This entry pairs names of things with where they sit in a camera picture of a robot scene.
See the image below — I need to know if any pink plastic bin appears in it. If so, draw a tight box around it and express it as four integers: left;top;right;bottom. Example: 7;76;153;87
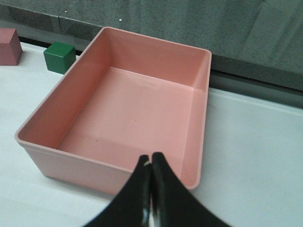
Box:
15;27;212;194

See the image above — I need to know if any right green cube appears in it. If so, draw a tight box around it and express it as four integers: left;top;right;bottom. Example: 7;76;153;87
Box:
44;42;76;74

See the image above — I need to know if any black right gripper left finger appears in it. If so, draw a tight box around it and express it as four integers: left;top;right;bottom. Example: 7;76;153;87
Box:
85;155;151;227

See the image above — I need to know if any pink cube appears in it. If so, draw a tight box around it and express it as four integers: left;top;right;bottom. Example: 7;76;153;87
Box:
0;28;23;66

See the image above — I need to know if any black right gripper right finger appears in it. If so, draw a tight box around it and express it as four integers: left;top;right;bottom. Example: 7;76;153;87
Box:
151;152;229;227

